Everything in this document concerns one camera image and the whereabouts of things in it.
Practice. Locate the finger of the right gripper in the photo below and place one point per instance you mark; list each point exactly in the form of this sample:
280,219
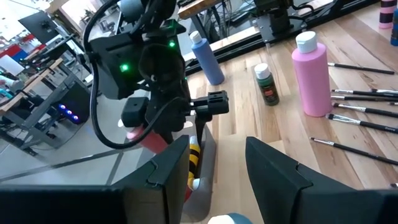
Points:
135,112
214,102

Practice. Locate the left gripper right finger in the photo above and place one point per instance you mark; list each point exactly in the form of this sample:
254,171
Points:
286,193

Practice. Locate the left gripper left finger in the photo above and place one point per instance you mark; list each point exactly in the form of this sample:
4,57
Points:
149,199

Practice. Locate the large coral paint bottle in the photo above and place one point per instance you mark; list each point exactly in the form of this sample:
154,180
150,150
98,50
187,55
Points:
152,143

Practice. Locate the large periwinkle paint bottle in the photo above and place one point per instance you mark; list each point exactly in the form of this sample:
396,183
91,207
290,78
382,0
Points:
206,62

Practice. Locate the small green paint bottle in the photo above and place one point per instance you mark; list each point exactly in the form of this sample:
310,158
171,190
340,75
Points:
267,90

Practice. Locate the small ochre paint bottle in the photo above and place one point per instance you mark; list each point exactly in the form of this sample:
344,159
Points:
194,158

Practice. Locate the large pink paint bottle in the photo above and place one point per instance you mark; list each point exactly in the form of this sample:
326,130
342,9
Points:
311,81

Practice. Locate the small dark blue paint bottle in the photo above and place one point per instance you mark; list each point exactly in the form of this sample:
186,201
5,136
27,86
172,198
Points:
395,31

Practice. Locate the black computer tower blue lights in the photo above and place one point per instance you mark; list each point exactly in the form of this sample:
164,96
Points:
74,99

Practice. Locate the grey translucent plastic bin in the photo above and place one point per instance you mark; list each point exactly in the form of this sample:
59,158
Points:
208,174

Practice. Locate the wooden top workbench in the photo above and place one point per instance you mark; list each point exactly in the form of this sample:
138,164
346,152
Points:
199,7

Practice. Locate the wooden top desk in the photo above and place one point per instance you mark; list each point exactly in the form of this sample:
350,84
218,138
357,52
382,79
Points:
40,74

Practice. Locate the black flat monitor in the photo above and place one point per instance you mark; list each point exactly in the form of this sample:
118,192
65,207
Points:
38,28

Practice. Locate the black metal table frame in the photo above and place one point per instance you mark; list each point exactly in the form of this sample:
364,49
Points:
236,49

